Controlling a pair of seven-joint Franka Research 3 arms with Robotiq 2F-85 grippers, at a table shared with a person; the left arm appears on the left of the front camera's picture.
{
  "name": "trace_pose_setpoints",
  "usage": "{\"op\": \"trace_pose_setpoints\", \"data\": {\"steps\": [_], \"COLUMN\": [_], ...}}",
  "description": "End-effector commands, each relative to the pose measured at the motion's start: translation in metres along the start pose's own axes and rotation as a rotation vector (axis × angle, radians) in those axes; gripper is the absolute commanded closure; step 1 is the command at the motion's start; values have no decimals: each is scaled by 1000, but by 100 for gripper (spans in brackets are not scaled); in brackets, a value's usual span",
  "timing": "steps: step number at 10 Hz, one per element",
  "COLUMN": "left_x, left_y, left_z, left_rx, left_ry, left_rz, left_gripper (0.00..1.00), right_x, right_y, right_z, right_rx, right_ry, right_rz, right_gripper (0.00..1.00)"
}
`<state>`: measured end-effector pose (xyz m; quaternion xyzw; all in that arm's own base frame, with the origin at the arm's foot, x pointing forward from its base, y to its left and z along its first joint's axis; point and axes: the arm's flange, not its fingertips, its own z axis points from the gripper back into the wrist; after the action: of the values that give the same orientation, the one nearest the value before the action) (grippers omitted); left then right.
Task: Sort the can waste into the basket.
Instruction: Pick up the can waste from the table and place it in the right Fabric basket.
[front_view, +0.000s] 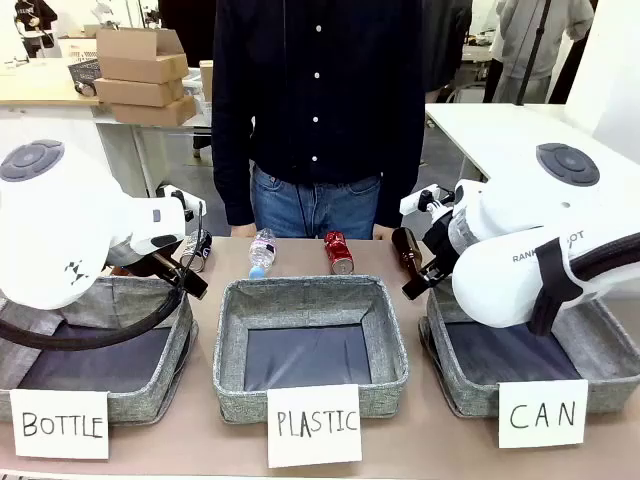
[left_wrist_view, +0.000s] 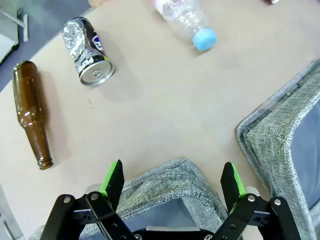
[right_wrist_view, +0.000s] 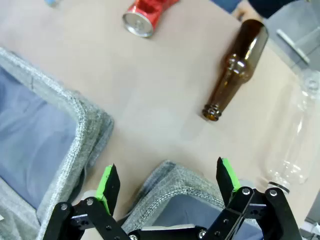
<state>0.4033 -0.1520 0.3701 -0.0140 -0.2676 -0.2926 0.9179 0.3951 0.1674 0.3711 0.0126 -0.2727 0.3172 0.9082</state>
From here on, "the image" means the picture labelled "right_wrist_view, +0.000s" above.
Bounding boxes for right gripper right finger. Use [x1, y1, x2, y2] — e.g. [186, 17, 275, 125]
[203, 156, 303, 240]

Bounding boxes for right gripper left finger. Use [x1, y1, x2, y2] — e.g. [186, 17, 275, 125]
[42, 163, 131, 240]

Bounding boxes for large clear plastic bottle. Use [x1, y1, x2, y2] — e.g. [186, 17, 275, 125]
[257, 68, 320, 196]

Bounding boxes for brown glass bottle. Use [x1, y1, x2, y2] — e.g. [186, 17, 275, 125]
[201, 19, 270, 123]

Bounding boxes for crushed red soda can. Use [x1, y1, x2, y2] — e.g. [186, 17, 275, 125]
[121, 0, 180, 39]

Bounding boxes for grey fabric basket can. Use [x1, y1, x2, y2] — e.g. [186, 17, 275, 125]
[121, 159, 266, 240]

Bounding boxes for grey fabric basket plastic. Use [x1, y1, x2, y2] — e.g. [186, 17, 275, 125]
[0, 46, 115, 240]

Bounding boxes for person in dark buttoned shirt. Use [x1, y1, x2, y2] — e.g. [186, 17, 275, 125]
[209, 0, 308, 20]

